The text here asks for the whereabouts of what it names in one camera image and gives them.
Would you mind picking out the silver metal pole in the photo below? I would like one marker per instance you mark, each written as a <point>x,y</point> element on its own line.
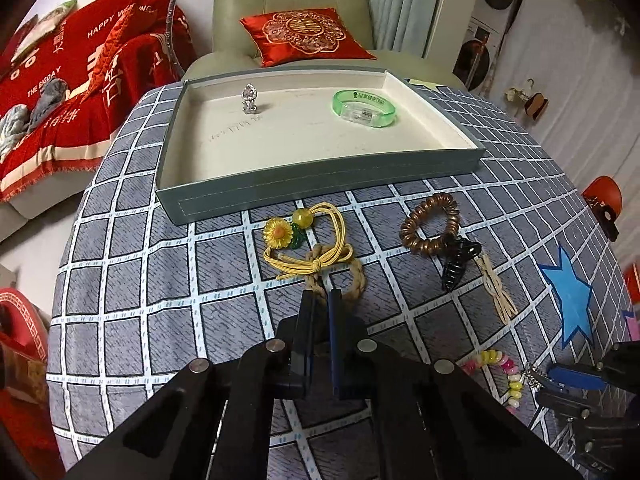
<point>173,10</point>

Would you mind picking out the red satin pillow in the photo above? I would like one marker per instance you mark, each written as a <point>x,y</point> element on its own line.
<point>112,45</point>

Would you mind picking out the grey-green jewelry tray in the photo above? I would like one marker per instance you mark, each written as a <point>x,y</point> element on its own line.
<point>300,140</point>

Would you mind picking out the printed photo cushion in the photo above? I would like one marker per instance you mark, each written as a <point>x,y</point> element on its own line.
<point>47,25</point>

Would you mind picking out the pale green armchair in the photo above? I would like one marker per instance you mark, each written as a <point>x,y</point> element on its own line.
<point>280,0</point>

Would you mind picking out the beige sofa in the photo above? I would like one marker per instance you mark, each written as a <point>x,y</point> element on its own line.
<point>30,210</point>

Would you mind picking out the blue star sticker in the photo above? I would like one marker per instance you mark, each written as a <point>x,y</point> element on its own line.
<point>570,300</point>

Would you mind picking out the yellow sticky note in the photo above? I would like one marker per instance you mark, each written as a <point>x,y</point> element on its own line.
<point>421,84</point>

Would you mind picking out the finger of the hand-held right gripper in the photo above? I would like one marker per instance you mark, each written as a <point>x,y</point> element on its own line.
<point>562,402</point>
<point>575,377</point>

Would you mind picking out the red printed blanket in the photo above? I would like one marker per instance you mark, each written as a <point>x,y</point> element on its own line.
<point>75,125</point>

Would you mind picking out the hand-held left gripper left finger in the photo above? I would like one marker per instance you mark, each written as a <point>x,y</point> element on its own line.
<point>307,312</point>

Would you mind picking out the orange hair claw clip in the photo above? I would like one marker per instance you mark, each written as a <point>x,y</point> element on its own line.
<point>602,192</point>

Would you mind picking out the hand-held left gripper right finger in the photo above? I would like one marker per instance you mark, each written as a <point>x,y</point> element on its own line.
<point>334,320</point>

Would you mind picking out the brown wall hanger ornament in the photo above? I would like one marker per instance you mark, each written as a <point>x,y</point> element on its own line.
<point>536,106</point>

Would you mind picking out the dark grey cloth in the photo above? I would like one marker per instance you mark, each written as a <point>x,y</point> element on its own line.
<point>47,102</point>

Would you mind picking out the red gift box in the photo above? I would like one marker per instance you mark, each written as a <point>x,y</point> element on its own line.
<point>20,360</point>

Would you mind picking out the black hair claw clip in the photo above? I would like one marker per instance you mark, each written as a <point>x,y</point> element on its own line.
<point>455,267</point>

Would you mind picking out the red embroidered cushion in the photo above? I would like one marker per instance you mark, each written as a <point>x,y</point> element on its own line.
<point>305,35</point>

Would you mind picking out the light grey cloth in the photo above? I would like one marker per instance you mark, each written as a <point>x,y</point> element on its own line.
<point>11,130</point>

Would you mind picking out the pale green curtain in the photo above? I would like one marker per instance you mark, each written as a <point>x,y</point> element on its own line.
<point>400,0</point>

